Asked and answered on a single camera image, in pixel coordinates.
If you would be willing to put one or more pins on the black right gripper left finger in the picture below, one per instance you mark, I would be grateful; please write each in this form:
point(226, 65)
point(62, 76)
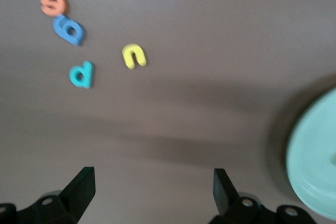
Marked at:
point(78, 195)

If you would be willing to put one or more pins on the green plate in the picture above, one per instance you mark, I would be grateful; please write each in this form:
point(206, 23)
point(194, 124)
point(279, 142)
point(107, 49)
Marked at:
point(312, 155)

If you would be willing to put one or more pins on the teal letter p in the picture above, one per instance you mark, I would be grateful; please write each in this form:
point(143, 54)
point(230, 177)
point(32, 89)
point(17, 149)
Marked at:
point(88, 74)

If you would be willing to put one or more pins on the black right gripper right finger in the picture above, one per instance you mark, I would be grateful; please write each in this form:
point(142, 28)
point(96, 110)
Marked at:
point(225, 197)

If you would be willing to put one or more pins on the brown table cover sheet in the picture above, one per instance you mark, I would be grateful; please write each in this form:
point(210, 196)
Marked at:
point(197, 51)

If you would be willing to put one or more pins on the orange letter e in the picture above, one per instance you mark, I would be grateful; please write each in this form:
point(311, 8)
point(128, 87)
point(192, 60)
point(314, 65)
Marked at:
point(59, 7)

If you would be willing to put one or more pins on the yellow letter u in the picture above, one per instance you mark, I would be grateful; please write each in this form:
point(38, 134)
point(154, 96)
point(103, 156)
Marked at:
point(128, 56)

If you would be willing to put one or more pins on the blue letter g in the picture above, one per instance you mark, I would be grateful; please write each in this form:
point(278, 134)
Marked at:
point(78, 35)

